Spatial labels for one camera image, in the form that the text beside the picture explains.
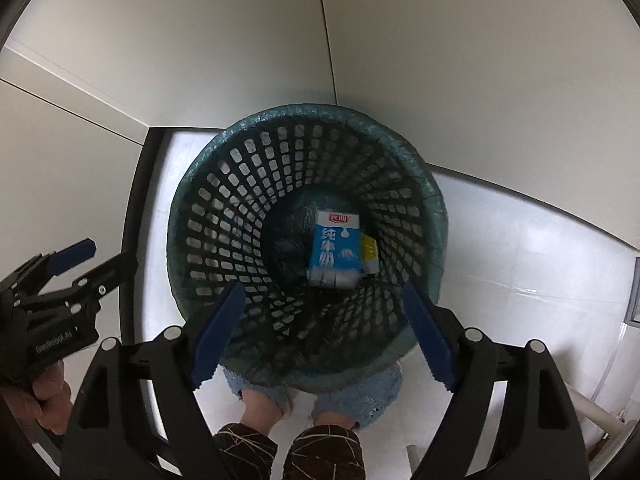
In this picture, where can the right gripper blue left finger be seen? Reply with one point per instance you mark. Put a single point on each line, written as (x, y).
(211, 331)

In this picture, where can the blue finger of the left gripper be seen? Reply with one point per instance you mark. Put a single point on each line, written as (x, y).
(75, 254)
(103, 279)

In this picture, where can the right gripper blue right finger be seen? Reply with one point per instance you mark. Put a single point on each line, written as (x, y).
(431, 338)

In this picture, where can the dark green mesh trash basket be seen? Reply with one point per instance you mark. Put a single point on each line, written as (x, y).
(244, 211)

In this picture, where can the left hand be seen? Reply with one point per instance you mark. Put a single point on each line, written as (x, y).
(49, 405)

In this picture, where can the yellow small package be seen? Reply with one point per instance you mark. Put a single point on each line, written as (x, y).
(369, 254)

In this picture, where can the blue white milk carton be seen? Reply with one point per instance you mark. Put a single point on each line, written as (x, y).
(335, 254)

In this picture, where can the white drain pipe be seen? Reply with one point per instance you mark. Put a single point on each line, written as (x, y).
(601, 418)

